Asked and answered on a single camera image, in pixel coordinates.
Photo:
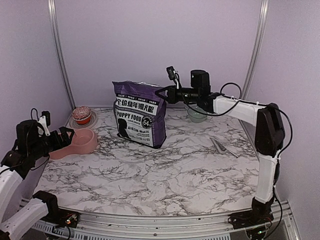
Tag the left aluminium frame post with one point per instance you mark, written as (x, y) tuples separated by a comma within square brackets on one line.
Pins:
[(59, 52)]

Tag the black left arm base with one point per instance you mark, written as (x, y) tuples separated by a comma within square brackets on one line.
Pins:
[(64, 218)]

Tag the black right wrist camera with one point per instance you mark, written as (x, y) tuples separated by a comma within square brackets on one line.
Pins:
[(171, 72)]

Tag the aluminium front rail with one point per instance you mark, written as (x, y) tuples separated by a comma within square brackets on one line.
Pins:
[(218, 226)]

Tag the pink double pet bowl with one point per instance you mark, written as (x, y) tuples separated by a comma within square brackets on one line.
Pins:
[(83, 142)]

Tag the purple puppy food bag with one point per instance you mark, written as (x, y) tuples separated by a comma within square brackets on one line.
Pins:
[(139, 113)]

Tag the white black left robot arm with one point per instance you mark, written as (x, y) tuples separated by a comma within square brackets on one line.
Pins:
[(34, 141)]

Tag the clear green glass bowl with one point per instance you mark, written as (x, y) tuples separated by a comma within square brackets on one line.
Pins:
[(196, 114)]

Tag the orange ceramic bowl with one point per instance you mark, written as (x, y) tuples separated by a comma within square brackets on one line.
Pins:
[(83, 121)]

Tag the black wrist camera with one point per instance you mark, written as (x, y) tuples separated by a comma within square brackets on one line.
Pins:
[(47, 117), (171, 72)]

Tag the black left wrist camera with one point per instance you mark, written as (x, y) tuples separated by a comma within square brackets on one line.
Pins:
[(47, 117)]

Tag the grey striped ceramic plate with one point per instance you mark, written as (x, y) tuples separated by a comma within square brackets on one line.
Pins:
[(72, 124)]

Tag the aluminium frame post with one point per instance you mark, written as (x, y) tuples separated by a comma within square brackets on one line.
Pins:
[(59, 52), (260, 31)]

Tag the silver metal food scoop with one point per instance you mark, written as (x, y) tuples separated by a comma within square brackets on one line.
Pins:
[(221, 149)]

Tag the right aluminium frame post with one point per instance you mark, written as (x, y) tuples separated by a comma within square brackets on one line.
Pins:
[(260, 31)]

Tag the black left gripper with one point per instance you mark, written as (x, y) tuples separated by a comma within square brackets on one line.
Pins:
[(59, 144)]

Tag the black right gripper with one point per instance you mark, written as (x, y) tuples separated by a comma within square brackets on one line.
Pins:
[(172, 96)]

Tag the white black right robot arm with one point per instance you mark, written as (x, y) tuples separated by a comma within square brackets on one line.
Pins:
[(266, 118)]

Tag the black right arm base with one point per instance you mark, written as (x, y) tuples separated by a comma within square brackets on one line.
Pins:
[(250, 220)]

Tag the red patterned ceramic bowl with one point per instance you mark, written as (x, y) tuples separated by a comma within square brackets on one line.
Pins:
[(81, 113)]

